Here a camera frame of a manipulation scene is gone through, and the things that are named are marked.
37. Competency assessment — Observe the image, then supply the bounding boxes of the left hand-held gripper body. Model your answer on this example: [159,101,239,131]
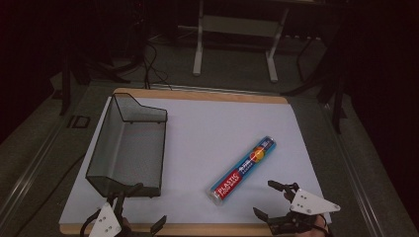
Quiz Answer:
[88,201,124,237]

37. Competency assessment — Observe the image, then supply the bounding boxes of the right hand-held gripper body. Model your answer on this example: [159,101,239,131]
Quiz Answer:
[266,188,341,236]

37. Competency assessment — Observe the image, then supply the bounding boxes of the blue plastic wrap roll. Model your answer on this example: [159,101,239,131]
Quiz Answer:
[207,135,278,206]

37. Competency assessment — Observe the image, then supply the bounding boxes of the black mesh basket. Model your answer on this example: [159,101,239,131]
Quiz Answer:
[85,92,169,198]

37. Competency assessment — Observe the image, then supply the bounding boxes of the person's left hand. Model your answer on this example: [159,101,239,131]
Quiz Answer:
[122,216,136,237]

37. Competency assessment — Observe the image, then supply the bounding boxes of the person's right hand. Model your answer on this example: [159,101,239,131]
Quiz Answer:
[294,221,331,237]

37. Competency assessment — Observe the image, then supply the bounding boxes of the white table mat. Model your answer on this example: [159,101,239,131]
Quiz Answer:
[58,97,332,226]

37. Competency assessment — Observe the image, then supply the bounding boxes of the black stand legs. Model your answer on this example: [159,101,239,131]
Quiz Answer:
[282,31,349,134]

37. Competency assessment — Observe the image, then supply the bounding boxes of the black metal stand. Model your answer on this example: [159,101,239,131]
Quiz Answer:
[58,45,132,117]

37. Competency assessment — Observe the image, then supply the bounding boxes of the white metal stand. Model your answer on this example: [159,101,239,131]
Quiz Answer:
[192,0,292,84]

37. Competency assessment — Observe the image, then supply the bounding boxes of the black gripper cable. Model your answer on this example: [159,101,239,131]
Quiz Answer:
[79,208,102,237]

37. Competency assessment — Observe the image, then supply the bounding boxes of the aluminium rail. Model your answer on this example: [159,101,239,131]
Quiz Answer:
[320,100,388,237]
[0,110,68,228]

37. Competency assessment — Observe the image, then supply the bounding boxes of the thin black floor cable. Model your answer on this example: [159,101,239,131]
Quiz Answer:
[14,153,87,237]

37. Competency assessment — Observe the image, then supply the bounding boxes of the black floor cables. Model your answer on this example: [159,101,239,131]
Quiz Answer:
[141,41,173,91]

